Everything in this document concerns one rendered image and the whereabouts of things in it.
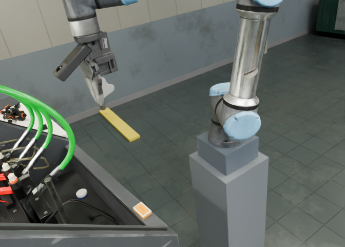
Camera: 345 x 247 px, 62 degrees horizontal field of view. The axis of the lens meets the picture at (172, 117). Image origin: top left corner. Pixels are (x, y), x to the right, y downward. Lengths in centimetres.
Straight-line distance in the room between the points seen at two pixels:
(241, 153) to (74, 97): 263
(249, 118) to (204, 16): 332
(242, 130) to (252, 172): 31
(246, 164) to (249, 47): 53
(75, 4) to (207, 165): 78
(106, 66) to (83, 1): 18
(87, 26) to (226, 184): 73
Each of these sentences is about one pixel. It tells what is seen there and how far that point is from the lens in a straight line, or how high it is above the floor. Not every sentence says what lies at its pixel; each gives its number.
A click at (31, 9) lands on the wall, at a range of 326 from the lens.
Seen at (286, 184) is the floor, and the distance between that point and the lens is 233.
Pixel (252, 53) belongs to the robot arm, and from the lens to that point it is 87.
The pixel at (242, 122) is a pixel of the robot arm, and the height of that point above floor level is 109.
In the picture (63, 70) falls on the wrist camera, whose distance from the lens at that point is 80.
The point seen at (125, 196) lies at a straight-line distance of 92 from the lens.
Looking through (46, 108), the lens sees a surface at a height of 132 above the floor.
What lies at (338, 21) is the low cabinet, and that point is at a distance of 566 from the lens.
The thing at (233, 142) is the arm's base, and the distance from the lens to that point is 112.
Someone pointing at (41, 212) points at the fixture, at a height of 98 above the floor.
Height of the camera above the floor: 157
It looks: 29 degrees down
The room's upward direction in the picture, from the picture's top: 8 degrees counter-clockwise
